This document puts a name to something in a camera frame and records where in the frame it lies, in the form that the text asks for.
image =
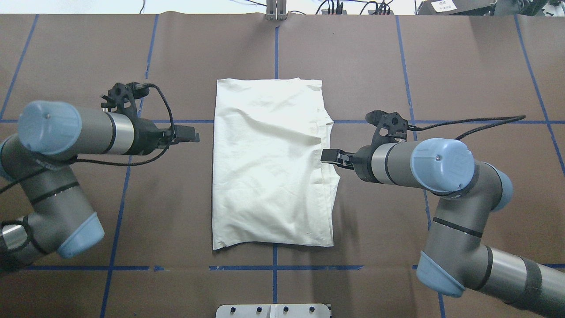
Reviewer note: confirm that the black box with white label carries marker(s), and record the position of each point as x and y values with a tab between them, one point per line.
457	7

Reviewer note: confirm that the aluminium frame post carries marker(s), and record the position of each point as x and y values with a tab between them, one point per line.
276	10

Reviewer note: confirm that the cream long sleeve cat shirt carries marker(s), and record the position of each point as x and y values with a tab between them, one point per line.
269	184

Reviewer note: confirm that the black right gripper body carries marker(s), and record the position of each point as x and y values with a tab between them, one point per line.
363	163

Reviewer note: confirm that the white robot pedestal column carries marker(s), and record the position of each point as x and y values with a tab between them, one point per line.
293	310

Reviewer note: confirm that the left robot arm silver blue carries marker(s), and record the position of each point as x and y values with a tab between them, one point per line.
50	137

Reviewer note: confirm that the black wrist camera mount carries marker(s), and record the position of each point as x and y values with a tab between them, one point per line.
121	98
390	127

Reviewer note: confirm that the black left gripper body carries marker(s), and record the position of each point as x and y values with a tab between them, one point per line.
147	136

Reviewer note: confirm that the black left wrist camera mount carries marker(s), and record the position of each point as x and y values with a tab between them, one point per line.
121	98

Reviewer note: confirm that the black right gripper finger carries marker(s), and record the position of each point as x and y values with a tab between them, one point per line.
337	157

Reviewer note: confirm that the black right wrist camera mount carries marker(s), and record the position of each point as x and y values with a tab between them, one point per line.
390	127

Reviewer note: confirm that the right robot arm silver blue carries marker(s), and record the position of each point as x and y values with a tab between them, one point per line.
454	258

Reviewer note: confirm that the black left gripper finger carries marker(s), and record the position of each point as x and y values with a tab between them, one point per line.
186	133

